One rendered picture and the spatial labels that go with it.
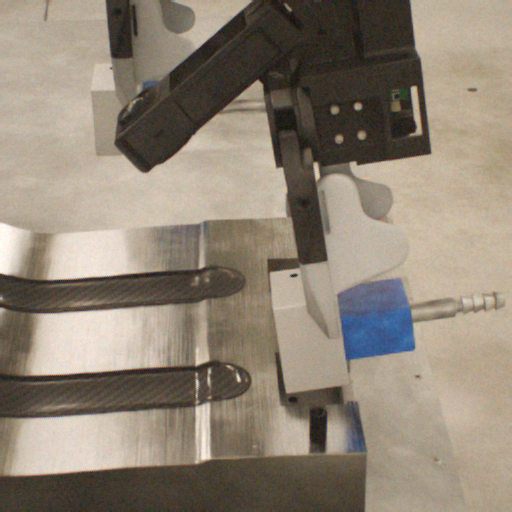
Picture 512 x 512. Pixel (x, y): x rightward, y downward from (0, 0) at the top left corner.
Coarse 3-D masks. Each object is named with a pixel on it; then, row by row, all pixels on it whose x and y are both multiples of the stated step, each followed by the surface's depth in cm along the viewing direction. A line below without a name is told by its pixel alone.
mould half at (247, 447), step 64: (0, 256) 90; (64, 256) 91; (128, 256) 91; (192, 256) 90; (256, 256) 89; (0, 320) 84; (64, 320) 84; (128, 320) 84; (192, 320) 84; (256, 320) 83; (256, 384) 77; (0, 448) 74; (64, 448) 74; (128, 448) 73; (192, 448) 73; (256, 448) 72; (320, 448) 72
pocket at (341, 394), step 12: (276, 360) 80; (348, 360) 80; (348, 372) 81; (348, 384) 80; (288, 396) 81; (300, 396) 81; (312, 396) 81; (324, 396) 81; (336, 396) 81; (348, 396) 79
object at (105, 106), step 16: (96, 64) 101; (96, 80) 98; (112, 80) 98; (96, 96) 97; (112, 96) 97; (96, 112) 97; (112, 112) 98; (224, 112) 100; (240, 112) 100; (256, 112) 100; (96, 128) 98; (112, 128) 98; (96, 144) 99; (112, 144) 99
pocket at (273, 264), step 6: (270, 258) 89; (276, 258) 89; (282, 258) 89; (288, 258) 89; (294, 258) 89; (270, 264) 89; (276, 264) 89; (282, 264) 89; (288, 264) 89; (294, 264) 89; (270, 270) 90; (276, 270) 90; (282, 270) 90; (270, 288) 90; (270, 294) 90; (270, 300) 90
